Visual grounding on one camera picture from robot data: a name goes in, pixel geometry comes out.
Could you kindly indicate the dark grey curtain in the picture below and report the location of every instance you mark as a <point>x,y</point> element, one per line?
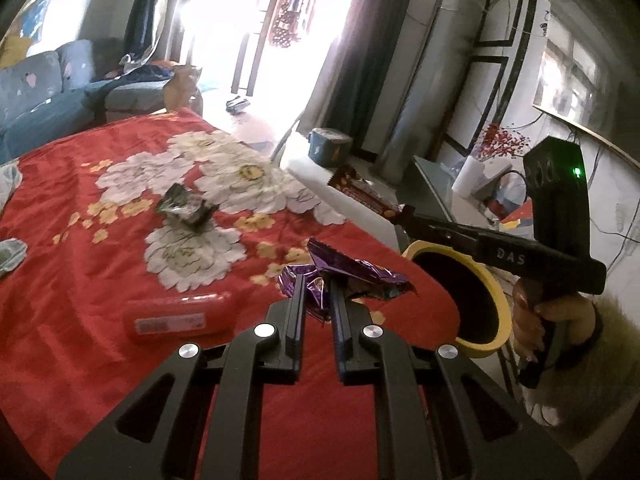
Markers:
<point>370,45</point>

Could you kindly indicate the brown paper bag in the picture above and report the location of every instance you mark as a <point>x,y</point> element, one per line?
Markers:
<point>182,87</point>

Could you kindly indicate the red tissue packet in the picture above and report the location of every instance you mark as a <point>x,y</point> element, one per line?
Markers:
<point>175,310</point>

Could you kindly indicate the person's right hand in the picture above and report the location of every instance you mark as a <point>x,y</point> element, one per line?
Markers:
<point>565,317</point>

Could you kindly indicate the blue round tin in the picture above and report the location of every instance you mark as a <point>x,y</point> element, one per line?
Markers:
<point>330,147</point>

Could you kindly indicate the country map poster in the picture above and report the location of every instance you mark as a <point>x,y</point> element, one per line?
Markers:
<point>35,15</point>

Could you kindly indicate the grey standing air conditioner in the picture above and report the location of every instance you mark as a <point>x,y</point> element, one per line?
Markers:
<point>435,85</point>

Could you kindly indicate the person's right forearm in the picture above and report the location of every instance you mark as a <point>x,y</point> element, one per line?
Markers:
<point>610,370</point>

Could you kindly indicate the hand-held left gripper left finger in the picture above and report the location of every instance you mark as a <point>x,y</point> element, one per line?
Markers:
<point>296,322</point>

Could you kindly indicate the flat screen television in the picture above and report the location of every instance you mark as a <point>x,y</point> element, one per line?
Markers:
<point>575,70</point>

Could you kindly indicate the grey cloth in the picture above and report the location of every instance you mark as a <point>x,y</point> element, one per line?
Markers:
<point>9,185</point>

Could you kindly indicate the red hanging decoration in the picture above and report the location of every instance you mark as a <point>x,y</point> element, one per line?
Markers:
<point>295,10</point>

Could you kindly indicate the yellow trash bin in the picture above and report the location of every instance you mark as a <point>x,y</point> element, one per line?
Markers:
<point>475,349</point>

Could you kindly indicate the white paper roll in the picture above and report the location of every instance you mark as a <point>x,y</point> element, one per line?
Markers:
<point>469,177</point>

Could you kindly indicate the red and blue box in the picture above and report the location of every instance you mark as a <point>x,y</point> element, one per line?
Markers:
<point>512,215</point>

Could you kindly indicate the grey tv cabinet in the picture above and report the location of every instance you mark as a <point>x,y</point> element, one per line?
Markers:
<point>440,185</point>

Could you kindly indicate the dark green crumpled wrapper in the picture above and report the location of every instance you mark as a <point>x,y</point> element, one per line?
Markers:
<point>187,207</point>

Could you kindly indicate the pale green cloth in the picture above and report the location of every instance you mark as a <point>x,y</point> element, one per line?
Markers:
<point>11,257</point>

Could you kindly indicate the pale coffee table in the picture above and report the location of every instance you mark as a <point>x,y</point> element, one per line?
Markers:
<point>310,175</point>

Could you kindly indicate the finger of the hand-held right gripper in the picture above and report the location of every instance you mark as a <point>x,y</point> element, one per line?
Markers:
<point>440,232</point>

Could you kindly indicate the brown snack bar wrapper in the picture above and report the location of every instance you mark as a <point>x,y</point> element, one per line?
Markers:
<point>365,192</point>

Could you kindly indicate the blue patterned sofa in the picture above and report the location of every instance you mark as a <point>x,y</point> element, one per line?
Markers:
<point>45,90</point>

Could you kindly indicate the yellow cushion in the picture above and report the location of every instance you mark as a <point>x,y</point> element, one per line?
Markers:
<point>12,50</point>

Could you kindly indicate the red berry branches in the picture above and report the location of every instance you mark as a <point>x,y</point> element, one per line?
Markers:
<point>505,142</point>

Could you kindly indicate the purple foil wrapper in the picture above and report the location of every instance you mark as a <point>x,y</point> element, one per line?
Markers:
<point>360,272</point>

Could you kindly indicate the red floral blanket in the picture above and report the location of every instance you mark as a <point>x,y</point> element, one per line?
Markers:
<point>100,260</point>

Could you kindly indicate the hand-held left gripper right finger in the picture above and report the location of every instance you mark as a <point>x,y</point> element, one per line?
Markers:
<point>336,325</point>

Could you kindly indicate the dark blue curtain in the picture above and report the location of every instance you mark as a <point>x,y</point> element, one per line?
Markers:
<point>147,10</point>

